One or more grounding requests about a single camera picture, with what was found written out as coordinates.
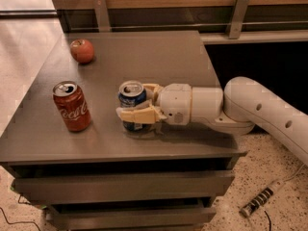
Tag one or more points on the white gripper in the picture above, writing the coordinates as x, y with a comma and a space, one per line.
174, 102

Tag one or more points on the blue pepsi can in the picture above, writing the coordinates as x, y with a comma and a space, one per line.
131, 93

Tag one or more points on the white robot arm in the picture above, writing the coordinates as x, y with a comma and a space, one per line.
238, 107

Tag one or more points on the red coca-cola can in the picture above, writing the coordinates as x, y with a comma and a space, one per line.
72, 106

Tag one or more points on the red apple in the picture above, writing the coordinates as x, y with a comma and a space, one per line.
82, 51

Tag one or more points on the grey drawer cabinet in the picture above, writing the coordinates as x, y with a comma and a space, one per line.
131, 142

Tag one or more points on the upper grey drawer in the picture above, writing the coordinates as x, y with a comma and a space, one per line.
124, 187

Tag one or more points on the grey drawer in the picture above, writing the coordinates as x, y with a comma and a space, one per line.
133, 219
124, 187

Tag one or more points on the lower grey drawer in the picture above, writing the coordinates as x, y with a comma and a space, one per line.
133, 219

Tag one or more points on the white power strip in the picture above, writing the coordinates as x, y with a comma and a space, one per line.
261, 198

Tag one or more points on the left metal rail bracket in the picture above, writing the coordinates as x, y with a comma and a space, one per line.
102, 15

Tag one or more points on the metal rail bracket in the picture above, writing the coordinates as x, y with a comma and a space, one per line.
234, 27
102, 15

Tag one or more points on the right metal rail bracket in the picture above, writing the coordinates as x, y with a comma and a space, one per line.
234, 27

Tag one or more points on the metal horizontal rail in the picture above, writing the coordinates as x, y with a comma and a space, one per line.
216, 27

